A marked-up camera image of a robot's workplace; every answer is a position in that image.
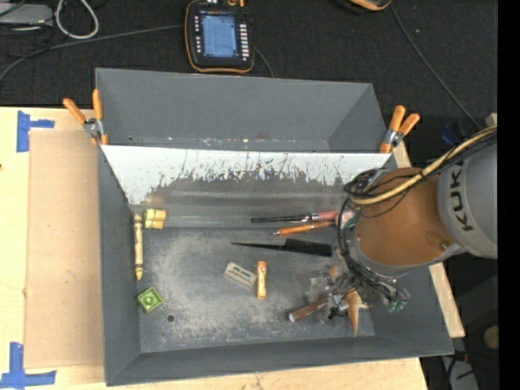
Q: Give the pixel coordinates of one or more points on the green toy brick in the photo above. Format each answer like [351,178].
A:
[149,300]

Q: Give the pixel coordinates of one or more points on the black comb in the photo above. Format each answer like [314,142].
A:
[300,247]

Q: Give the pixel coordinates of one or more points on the brown cardboard board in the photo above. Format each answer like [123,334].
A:
[61,238]

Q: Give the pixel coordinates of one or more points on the tan pointed wedge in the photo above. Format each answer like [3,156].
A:
[354,311]

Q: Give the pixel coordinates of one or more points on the orange pencil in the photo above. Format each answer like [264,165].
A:
[302,228]

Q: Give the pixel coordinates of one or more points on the white eraser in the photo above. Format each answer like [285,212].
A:
[239,274]

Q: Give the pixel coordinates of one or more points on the black pen with pink end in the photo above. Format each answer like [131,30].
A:
[284,218]

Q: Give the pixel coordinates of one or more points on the brown crayon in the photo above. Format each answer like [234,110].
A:
[306,310]

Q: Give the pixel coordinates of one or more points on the grey metal bin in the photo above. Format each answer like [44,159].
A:
[227,112]

